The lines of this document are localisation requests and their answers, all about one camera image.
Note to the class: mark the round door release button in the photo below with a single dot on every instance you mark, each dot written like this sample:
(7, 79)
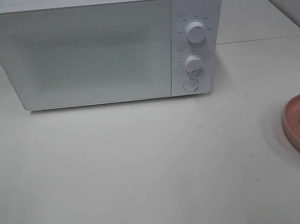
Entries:
(191, 85)

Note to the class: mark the white microwave door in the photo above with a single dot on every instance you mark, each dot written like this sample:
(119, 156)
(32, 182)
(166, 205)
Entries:
(87, 55)

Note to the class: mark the pink round plate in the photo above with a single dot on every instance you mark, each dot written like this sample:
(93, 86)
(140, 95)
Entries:
(291, 121)

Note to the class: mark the lower white timer knob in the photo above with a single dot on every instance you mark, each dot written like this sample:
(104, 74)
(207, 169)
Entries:
(193, 63)

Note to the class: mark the upper white power knob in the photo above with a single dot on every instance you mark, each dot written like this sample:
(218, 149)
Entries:
(196, 31)

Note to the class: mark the white microwave oven body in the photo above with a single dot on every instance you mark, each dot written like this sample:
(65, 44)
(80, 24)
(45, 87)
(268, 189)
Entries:
(69, 53)

